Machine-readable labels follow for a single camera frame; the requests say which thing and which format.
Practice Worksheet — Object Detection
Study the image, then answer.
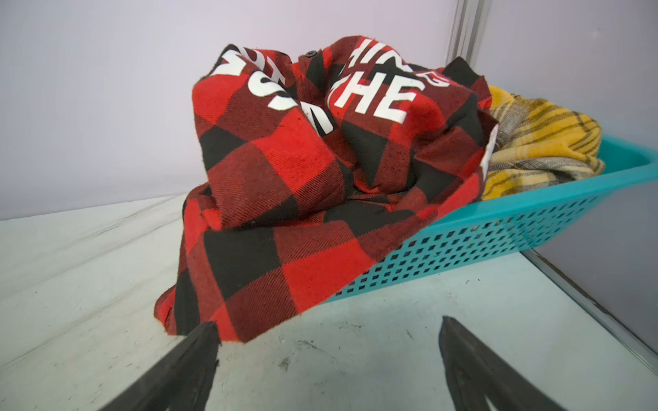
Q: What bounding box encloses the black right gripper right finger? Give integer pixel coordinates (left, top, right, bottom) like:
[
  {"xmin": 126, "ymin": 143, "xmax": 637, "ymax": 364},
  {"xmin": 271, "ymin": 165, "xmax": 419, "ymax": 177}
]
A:
[{"xmin": 439, "ymin": 316, "xmax": 563, "ymax": 411}]

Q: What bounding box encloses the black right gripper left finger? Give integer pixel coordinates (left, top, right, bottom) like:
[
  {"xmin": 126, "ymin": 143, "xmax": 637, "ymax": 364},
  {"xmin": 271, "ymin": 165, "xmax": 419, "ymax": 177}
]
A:
[{"xmin": 103, "ymin": 322, "xmax": 220, "ymax": 410}]

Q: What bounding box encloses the red black plaid shirt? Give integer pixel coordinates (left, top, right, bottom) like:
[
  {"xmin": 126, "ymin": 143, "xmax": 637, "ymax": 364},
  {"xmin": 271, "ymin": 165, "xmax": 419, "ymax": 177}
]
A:
[{"xmin": 154, "ymin": 36, "xmax": 498, "ymax": 342}]

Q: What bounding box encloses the teal plastic basket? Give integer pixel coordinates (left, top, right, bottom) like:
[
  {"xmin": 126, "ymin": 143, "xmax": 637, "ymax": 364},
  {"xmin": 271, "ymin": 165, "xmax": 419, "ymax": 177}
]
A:
[{"xmin": 331, "ymin": 136, "xmax": 657, "ymax": 301}]

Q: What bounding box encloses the yellow plaid shirt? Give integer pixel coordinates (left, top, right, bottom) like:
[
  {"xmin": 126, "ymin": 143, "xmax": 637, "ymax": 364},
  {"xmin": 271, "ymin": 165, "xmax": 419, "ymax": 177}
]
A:
[{"xmin": 482, "ymin": 86, "xmax": 606, "ymax": 200}]

